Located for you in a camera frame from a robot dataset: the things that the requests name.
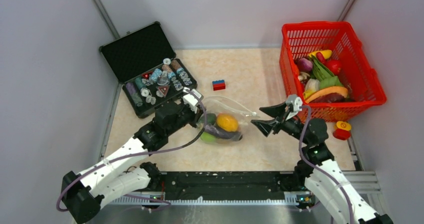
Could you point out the dark green toy vegetable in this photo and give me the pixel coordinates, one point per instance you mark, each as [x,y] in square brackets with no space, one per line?
[209,117]

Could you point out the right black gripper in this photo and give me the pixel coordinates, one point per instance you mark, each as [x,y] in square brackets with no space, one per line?
[277,123]

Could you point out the yellow toy pepper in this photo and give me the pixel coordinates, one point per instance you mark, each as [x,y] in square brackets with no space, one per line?
[325,53]

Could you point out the red plastic basket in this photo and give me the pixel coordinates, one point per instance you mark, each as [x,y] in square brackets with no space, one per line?
[365,90]

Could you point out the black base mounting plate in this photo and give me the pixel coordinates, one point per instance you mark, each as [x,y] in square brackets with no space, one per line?
[230,186]

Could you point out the red yellow emergency button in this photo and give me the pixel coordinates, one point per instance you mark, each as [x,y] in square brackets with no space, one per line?
[342,130]

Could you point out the toy ham slice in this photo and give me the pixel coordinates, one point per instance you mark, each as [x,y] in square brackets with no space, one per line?
[331,94]

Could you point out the red blue toy brick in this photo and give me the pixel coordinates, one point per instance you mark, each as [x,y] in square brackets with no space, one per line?
[218,85]

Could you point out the purple toy eggplant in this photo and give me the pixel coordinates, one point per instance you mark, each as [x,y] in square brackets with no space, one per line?
[223,134]

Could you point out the clear zip top bag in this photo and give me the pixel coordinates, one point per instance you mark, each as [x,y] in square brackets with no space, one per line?
[221,104]

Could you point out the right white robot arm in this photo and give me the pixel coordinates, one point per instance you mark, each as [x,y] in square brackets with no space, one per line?
[318,170]

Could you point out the green toy leaf vegetable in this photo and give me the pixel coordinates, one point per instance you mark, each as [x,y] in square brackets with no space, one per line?
[325,77]

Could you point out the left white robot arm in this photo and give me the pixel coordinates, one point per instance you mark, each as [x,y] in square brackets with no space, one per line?
[84,194]

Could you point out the green toy apple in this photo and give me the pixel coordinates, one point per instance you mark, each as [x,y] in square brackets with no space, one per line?
[208,138]

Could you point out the red toy tomato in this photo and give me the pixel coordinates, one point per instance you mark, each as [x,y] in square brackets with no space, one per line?
[335,66]

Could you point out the pink toy onion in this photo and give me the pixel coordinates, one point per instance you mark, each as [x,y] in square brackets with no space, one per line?
[304,65]

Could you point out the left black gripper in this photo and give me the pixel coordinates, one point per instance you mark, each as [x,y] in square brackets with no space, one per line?
[196,112]

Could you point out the red toy chili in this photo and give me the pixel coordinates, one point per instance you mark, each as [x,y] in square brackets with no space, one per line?
[321,57]

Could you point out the black poker chip case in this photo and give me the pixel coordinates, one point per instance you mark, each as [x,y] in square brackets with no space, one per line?
[148,68]

